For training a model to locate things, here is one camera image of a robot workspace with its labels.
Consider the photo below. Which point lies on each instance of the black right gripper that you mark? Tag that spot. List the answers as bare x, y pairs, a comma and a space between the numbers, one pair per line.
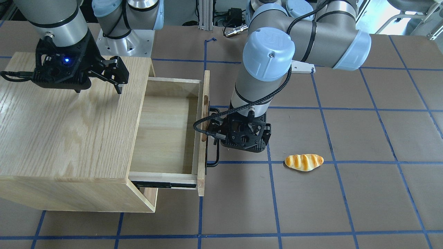
90, 56

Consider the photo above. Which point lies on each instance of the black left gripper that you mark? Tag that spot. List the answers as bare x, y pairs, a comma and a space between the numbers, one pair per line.
268, 131

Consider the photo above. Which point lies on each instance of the wooden drawer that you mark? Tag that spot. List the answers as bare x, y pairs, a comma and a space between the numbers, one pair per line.
167, 148

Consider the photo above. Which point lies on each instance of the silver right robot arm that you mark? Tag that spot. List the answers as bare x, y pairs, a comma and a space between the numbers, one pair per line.
64, 22

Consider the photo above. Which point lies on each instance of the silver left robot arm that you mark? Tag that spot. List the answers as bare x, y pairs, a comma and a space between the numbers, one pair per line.
328, 37

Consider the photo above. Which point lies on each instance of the light wooden drawer cabinet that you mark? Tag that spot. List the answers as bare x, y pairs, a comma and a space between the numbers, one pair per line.
67, 151

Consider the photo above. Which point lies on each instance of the striped toy bread loaf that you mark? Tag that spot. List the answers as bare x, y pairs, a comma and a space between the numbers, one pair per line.
304, 162

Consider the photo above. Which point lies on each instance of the black power adapter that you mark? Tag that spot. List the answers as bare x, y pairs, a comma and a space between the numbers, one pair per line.
235, 17

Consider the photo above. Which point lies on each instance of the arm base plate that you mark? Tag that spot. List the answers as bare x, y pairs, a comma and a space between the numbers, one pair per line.
138, 43
298, 67

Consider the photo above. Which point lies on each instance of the aluminium frame post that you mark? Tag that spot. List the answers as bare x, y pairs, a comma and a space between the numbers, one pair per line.
206, 15

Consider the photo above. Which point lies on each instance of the black drawer slide rail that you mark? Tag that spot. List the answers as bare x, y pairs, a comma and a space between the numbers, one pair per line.
145, 184

